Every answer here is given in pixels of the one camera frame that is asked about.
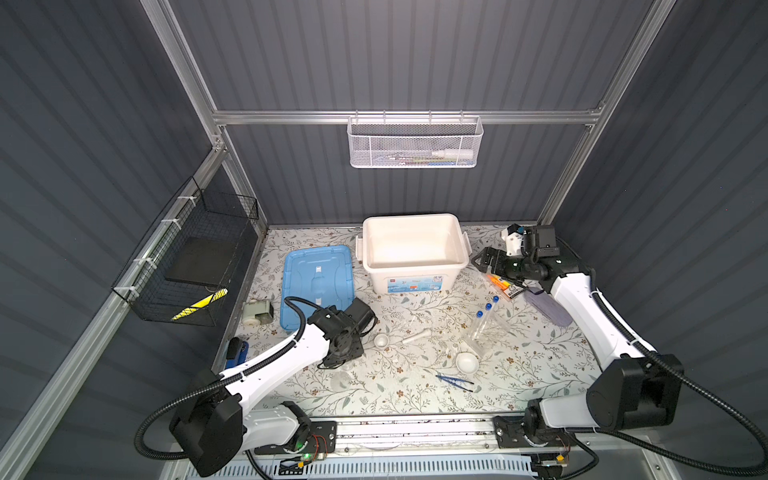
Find blue tweezers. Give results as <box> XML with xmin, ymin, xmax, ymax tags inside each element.
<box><xmin>436</xmin><ymin>374</ymin><xmax>474</xmax><ymax>393</ymax></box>

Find clear test tube rack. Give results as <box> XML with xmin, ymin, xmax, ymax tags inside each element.
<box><xmin>462</xmin><ymin>314</ymin><xmax>508</xmax><ymax>358</ymax></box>

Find black wire wall basket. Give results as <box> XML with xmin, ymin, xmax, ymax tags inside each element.
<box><xmin>112</xmin><ymin>180</ymin><xmax>260</xmax><ymax>327</ymax></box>

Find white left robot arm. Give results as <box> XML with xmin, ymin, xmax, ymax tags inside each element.
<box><xmin>169</xmin><ymin>296</ymin><xmax>377</xmax><ymax>477</ymax></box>

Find white wire wall basket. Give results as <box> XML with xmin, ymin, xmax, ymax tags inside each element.
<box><xmin>346</xmin><ymin>116</ymin><xmax>484</xmax><ymax>169</ymax></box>

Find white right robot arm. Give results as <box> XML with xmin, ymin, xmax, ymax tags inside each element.
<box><xmin>470</xmin><ymin>224</ymin><xmax>683</xmax><ymax>444</ymax></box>

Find blue plastic box lid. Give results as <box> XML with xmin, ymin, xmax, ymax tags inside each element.
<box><xmin>279</xmin><ymin>246</ymin><xmax>355</xmax><ymax>332</ymax></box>

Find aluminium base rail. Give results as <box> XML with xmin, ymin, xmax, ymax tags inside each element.
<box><xmin>173</xmin><ymin>412</ymin><xmax>655</xmax><ymax>463</ymax></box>

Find highlighter marker pack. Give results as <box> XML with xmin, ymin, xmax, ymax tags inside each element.
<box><xmin>486</xmin><ymin>274</ymin><xmax>524</xmax><ymax>300</ymax></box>

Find white plastic storage box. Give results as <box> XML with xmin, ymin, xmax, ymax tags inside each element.
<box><xmin>355</xmin><ymin>213</ymin><xmax>472</xmax><ymax>295</ymax></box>

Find small white porcelain dish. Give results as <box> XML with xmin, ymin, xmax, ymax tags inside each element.
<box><xmin>374</xmin><ymin>334</ymin><xmax>390</xmax><ymax>349</ymax></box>

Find white pestle rod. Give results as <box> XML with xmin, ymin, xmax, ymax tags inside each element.
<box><xmin>401</xmin><ymin>329</ymin><xmax>432</xmax><ymax>344</ymax></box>

